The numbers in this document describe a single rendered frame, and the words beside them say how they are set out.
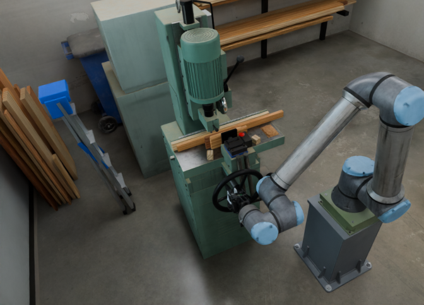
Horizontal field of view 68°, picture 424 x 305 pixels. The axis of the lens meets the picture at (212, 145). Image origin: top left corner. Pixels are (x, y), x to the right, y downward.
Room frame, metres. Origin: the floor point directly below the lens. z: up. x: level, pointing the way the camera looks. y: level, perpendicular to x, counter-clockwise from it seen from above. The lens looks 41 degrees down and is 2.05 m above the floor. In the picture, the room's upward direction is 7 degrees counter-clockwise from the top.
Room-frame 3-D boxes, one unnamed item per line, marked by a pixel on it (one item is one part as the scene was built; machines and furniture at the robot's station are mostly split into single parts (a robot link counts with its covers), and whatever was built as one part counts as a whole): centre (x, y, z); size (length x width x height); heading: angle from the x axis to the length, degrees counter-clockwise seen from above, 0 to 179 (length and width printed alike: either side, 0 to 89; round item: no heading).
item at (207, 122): (1.38, 0.00, 1.03); 0.14 x 0.07 x 0.09; 17
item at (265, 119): (1.39, -0.12, 0.92); 0.66 x 0.02 x 0.04; 107
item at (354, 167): (1.03, -0.72, 0.82); 0.17 x 0.15 x 0.18; 17
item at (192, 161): (1.27, -0.11, 0.87); 0.61 x 0.30 x 0.06; 107
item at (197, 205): (1.47, 0.03, 0.36); 0.58 x 0.45 x 0.71; 17
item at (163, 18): (1.63, 0.08, 1.16); 0.22 x 0.22 x 0.72; 17
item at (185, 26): (1.49, 0.04, 1.54); 0.08 x 0.08 x 0.17; 17
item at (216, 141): (1.31, -0.10, 0.94); 0.22 x 0.02 x 0.08; 107
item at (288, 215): (0.72, -0.25, 1.01); 0.12 x 0.12 x 0.09; 17
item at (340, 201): (1.04, -0.71, 0.68); 0.19 x 0.19 x 0.10
